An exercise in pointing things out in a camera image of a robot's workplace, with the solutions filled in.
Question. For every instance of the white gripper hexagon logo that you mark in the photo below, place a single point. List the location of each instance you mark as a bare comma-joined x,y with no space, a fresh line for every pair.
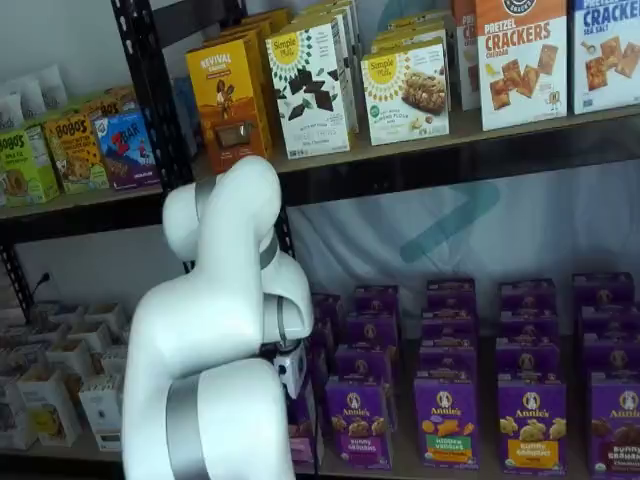
294,370

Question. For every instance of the purple Annie's box pink patch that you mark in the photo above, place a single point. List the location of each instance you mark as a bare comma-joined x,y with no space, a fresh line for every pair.
302,435

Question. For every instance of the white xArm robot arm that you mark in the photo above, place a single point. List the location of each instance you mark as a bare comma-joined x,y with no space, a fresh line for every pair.
200,300

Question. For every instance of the purple Annie's snack box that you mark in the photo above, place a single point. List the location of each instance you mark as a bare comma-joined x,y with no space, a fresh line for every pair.
324,334
362,362
319,365
375,299
327,307
450,295
527,360
527,294
602,289
612,352
447,360
610,320
447,327
370,327
527,322

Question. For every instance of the purple Annie's box green patch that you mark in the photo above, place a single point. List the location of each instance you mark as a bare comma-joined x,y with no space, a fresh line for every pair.
445,425

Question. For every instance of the white Simple Mills cookie box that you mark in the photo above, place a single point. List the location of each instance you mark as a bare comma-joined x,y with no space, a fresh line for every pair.
335,5
310,135
320,18

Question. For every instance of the purple Annie's box orange patch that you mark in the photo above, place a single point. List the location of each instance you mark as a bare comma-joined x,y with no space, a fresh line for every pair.
532,425

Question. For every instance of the black metal shelf rack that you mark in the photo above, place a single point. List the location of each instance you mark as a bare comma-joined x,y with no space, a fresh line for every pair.
75,220
450,170

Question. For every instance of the yellow Simple Mills bar box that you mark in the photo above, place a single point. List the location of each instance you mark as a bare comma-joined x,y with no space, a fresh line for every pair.
410,37
400,125
415,23

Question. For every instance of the blue Zbar box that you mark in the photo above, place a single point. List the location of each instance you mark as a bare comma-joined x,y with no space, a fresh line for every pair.
125,150

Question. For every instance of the orange Revival snack box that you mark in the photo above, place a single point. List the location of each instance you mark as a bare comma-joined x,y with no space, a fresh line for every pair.
272,17
250,31
225,100

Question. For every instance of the orange Bobo's box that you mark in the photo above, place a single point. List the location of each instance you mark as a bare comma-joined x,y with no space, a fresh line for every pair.
75,155
107,105

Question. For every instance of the purple Annie's box chocolate bunnies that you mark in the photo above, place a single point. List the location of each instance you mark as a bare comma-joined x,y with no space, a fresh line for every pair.
617,425

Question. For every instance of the green Bobo's box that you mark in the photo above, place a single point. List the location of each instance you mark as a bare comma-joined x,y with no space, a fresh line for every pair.
20,170

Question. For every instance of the pretzel crackers cheddar box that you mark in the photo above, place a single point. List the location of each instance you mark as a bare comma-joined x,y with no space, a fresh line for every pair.
465,60
520,75

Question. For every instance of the blue pretzel crackers box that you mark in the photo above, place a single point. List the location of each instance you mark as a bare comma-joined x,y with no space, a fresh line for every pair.
605,60

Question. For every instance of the white printed carton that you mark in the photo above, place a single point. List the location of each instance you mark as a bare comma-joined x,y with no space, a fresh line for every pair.
105,317
15,420
70,357
116,362
100,410
47,410

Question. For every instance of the white backdrop sheet teal logo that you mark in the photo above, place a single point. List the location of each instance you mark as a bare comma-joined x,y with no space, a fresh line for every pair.
550,225

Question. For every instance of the white stand-up pouch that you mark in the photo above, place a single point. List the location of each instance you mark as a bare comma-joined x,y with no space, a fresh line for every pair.
52,87
27,97
10,112

